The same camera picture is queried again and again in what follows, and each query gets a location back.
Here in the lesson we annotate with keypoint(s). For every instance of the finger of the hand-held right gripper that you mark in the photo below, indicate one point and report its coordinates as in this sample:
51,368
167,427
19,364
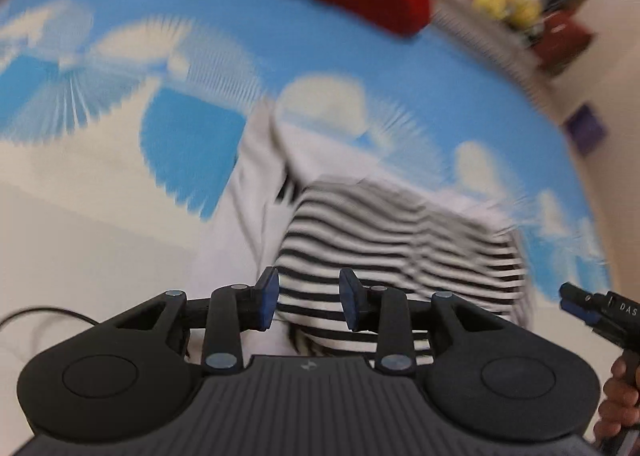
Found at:
582,293
577,312

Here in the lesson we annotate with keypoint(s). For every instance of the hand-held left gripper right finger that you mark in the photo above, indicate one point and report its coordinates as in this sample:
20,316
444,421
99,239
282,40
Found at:
352,301

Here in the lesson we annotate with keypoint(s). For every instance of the blue patterned bedsheet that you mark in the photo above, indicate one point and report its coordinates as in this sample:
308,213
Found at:
310,56

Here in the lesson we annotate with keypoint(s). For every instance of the striped white hooded top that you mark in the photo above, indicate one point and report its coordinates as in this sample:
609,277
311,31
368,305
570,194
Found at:
380,246

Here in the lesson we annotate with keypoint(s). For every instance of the person's right hand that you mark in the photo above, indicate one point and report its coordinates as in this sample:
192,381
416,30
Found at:
620,406

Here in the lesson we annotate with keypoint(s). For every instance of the purple box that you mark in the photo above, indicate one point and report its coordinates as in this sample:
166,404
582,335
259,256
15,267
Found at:
586,128

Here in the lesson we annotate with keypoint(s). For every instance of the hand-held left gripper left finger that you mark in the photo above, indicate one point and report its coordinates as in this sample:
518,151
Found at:
267,298

